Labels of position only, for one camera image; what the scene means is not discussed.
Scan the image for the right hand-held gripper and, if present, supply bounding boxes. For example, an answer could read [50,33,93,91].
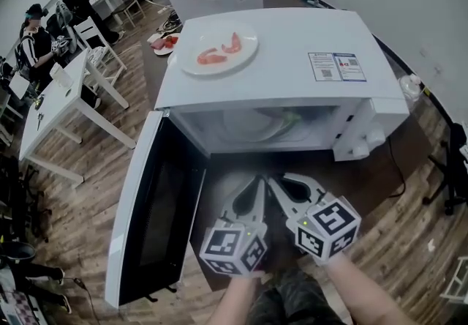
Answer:
[268,171,363,266]

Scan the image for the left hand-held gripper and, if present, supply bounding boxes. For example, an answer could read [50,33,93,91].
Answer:
[199,174,270,277]

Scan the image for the white microwave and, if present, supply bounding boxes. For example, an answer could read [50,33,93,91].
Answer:
[105,7,410,310]

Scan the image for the person's right forearm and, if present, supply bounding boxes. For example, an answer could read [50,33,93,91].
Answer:
[324,253,407,325]

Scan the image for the person's left forearm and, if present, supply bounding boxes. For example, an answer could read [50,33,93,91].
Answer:
[209,272,265,325]

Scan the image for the white plate inside microwave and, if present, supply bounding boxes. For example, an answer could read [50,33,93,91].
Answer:
[222,108,293,142]

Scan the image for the person's camouflage trousers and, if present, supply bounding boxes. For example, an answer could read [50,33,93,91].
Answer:
[251,267,354,325]

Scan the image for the white rack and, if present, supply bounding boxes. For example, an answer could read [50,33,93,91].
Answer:
[439,255,468,307]

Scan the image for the black stand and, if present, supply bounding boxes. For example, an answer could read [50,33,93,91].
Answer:
[423,121,468,217]

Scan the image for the clear plastic cup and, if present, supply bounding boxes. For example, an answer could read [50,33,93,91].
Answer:
[397,73,424,103]

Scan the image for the large white plate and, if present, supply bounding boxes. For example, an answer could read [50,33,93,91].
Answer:
[178,20,260,78]

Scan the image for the pink shrimp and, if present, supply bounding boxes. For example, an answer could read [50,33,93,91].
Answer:
[221,31,244,54]
[197,48,228,66]

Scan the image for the small plate with food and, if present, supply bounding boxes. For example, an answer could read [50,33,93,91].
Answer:
[147,32,182,57]

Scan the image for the black bucket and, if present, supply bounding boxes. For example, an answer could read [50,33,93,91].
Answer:
[0,241,37,270]

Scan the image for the black rolling chair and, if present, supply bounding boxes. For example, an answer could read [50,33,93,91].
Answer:
[0,154,53,244]

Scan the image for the white table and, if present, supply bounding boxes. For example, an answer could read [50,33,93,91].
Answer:
[18,48,137,186]

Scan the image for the white paper cup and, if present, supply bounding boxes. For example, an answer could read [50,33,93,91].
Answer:
[48,62,75,89]

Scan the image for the white chair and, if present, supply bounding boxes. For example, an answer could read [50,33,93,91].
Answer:
[74,15,129,87]

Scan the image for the black power cable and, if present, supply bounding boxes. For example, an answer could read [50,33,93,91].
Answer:
[386,135,407,201]

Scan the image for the black floor cable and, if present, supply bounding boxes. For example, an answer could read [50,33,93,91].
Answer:
[72,277,100,325]

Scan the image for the bundle of floor cables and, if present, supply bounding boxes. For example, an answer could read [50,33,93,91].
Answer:
[156,10,184,34]

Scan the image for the wooden frame chair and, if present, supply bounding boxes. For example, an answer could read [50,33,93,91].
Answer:
[115,0,146,29]

